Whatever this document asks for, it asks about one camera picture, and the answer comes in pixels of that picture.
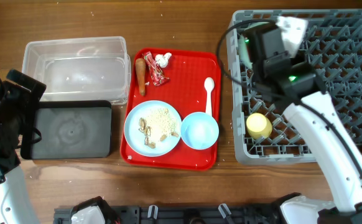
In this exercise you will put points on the crumpled white tissue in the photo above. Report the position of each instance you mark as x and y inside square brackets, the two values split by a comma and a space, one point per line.
[163, 60]

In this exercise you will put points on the black plastic tray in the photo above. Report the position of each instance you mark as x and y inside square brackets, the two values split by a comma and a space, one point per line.
[68, 130]

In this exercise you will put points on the red candy wrapper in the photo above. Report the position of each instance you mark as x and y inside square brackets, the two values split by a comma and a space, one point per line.
[157, 75]

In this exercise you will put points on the light blue plate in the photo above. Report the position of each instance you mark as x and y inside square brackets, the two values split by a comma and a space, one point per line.
[135, 138]

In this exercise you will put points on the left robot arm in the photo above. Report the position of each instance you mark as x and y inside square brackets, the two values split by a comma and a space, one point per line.
[19, 100]

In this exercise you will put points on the red plastic tray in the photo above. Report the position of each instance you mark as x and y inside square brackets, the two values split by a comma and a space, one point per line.
[187, 71]

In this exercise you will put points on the grey dishwasher rack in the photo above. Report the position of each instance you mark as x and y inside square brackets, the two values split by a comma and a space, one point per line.
[333, 46]

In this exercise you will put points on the clear plastic bin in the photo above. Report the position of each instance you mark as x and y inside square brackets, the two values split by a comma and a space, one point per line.
[82, 69]

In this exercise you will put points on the food scraps on plate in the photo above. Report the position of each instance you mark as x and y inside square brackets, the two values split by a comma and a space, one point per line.
[157, 126]

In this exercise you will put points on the light blue bowl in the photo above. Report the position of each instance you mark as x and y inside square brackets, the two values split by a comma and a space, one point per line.
[199, 131]

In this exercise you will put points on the orange carrot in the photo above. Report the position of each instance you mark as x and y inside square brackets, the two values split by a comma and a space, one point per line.
[140, 66]

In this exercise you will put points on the pale green bowl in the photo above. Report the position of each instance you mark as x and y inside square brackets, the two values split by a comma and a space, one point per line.
[243, 46]

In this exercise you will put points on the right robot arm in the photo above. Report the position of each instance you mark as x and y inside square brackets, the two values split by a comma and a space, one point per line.
[292, 84]

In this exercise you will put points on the white plastic spoon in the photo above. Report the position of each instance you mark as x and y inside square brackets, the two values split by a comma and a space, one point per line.
[209, 85]

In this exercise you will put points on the yellow plastic cup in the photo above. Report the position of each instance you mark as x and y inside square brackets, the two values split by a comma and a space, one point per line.
[258, 126]

